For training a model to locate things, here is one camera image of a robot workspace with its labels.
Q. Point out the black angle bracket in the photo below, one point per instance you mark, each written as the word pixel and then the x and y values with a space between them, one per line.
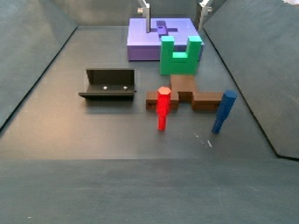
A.
pixel 109 82

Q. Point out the blue hexagonal peg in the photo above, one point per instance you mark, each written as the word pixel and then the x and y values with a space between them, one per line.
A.
pixel 228 98

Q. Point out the red hexagonal peg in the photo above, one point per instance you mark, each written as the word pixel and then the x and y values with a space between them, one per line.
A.
pixel 163 106

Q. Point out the purple board with cross slot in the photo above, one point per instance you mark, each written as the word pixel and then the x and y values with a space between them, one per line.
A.
pixel 143 44

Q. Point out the green U-shaped block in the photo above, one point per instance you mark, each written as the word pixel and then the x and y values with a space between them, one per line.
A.
pixel 180 62

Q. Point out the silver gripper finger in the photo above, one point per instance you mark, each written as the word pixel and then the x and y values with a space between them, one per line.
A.
pixel 204 10
pixel 144 10

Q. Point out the brown T-shaped block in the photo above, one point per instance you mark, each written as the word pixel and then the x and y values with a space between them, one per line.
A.
pixel 183 91

